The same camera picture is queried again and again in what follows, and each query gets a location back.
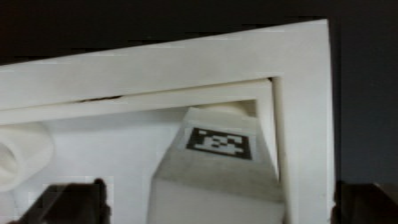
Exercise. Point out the white square table top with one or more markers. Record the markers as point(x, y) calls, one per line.
point(107, 146)

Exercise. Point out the white fence bar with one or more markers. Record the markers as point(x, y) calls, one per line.
point(219, 59)
point(302, 91)

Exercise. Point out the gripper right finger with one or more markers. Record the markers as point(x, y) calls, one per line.
point(366, 203)

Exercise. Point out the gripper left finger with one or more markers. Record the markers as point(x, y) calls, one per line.
point(71, 204)

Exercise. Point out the white front fence bar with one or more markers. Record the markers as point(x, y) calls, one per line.
point(219, 59)

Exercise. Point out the white right fence bar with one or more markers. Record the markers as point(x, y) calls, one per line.
point(302, 91)

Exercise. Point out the white leg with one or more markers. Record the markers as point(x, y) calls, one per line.
point(213, 184)

